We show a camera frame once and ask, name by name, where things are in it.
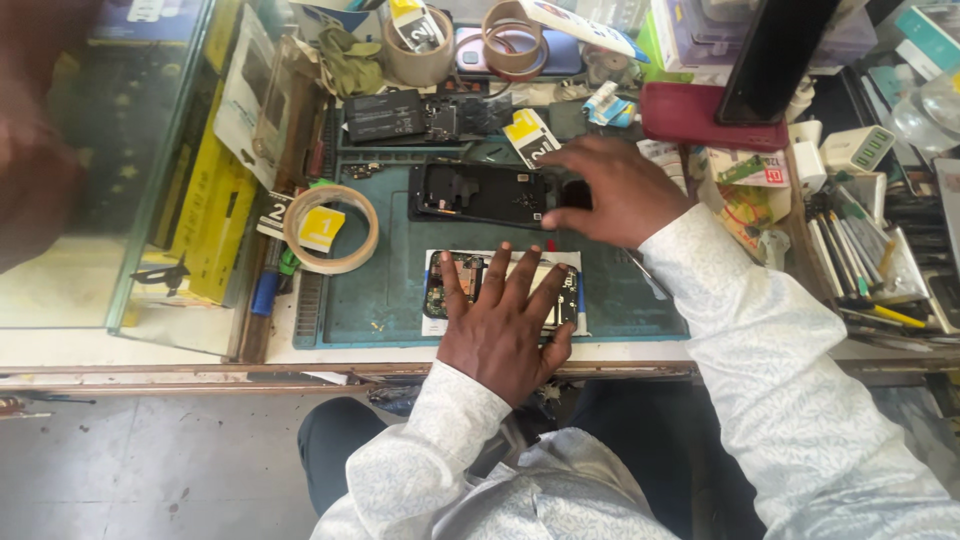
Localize person's right hand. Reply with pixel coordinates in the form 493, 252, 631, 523
535, 135, 696, 251

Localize person's left hand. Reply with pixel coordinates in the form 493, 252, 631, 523
437, 241, 579, 410

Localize phone with circuit board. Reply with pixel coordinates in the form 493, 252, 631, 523
424, 251, 582, 331

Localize black phone back frame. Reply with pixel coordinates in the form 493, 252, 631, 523
408, 159, 595, 228

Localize white and blue glue tube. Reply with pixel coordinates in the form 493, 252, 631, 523
582, 80, 639, 128

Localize metal tweezers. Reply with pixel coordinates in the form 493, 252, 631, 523
624, 249, 674, 302

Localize red phone case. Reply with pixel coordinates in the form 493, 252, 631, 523
639, 81, 791, 153

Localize yellow and white number card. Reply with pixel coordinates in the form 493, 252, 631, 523
501, 108, 563, 171

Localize teal repair work mat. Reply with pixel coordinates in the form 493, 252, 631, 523
292, 105, 691, 351

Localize white packet with red label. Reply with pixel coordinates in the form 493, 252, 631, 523
703, 147, 793, 189

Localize yellow and green packet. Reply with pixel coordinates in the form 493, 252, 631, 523
712, 183, 794, 260

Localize blue phone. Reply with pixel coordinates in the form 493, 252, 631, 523
454, 25, 587, 78

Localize person's white patterned shirt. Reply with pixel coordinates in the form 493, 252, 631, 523
309, 427, 680, 540

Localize beige tape roll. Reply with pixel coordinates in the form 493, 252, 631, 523
282, 184, 381, 276

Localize white printed card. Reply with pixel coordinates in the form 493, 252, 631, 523
517, 0, 651, 63

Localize thin brown tape rings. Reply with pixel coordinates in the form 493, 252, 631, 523
480, 0, 552, 83

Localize black phone circuit part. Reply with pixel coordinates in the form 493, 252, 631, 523
422, 91, 516, 141

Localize stack of product boxes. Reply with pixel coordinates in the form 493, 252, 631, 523
637, 0, 879, 85

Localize white power adapter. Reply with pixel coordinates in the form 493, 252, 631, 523
789, 118, 828, 198

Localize person's dark trousers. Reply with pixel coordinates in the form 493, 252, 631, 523
297, 378, 770, 540

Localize black upright phone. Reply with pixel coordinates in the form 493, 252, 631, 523
714, 0, 843, 127

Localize white multiport charger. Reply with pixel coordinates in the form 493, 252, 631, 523
818, 124, 897, 174

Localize wide brown tape roll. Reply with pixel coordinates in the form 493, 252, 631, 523
381, 6, 457, 88

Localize black phone battery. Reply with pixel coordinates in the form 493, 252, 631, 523
344, 88, 426, 144

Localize black and white number card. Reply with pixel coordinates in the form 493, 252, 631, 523
256, 190, 296, 242

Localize clear plastic bottle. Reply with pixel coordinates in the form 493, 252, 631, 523
889, 66, 960, 156

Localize teal box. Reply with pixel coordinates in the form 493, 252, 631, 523
894, 3, 960, 74

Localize clear plastic packet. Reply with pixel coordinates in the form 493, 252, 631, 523
213, 3, 303, 191

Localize glass display case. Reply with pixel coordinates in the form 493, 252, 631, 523
0, 0, 260, 359

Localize blue handled tool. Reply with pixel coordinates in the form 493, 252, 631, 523
250, 238, 284, 317

